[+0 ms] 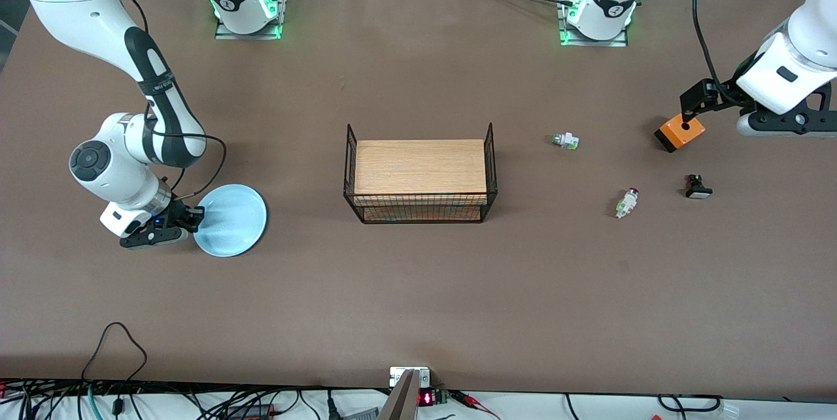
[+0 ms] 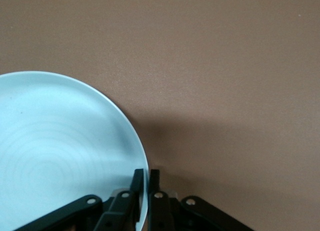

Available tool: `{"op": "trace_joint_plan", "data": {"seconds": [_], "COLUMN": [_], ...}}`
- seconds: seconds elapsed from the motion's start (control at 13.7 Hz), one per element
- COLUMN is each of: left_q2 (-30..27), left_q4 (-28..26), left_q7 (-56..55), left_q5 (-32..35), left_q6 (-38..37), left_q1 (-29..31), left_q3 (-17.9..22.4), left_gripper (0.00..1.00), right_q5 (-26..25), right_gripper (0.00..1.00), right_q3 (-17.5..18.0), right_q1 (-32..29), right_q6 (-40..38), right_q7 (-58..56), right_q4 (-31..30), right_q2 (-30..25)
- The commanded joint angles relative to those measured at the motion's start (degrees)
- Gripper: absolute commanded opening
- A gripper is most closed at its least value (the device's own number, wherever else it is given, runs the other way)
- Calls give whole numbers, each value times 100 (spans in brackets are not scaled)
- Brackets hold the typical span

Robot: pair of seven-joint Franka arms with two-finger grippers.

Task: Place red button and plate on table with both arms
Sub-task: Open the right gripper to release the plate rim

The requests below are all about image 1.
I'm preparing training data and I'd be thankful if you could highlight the orange button enclosure box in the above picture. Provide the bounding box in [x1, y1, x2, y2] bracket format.
[655, 114, 707, 153]

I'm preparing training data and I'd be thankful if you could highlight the black wire mesh rack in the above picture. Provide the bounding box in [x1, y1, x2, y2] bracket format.
[343, 122, 498, 224]

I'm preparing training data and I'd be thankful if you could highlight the black power adapter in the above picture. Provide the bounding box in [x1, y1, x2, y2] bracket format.
[226, 403, 275, 419]

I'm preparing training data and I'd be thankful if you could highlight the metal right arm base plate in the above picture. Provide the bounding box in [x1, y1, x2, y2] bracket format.
[214, 0, 290, 41]

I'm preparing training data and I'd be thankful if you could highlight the looped thin black cable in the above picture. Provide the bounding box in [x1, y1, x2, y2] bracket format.
[82, 322, 148, 383]

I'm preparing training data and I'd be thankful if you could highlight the white switch with red button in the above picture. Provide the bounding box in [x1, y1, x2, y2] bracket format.
[615, 188, 640, 219]

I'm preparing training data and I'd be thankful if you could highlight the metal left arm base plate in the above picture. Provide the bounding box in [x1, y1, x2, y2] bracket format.
[558, 0, 630, 48]

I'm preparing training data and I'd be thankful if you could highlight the grey metal bar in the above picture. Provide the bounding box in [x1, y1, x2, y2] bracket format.
[378, 370, 420, 420]

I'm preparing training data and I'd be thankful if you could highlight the black cable tangle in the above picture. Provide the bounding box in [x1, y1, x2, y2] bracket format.
[0, 377, 328, 420]

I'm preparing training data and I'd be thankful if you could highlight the red clip lead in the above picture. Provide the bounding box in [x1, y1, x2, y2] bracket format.
[450, 391, 501, 420]

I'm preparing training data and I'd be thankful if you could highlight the small white box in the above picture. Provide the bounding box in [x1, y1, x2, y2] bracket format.
[390, 366, 431, 388]

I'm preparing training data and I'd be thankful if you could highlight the black switch with white cap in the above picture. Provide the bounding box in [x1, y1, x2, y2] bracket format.
[685, 174, 713, 200]

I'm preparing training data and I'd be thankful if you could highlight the light wooden shelf board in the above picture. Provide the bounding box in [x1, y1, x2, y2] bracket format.
[363, 206, 483, 222]
[355, 139, 488, 205]

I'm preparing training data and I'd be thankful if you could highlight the flat looped black cable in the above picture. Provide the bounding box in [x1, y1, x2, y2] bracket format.
[657, 394, 723, 413]

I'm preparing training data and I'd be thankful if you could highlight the light blue round plate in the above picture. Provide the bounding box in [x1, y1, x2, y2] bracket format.
[194, 184, 267, 257]

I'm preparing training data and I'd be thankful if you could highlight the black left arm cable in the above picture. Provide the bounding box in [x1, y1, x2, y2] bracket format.
[692, 0, 726, 103]

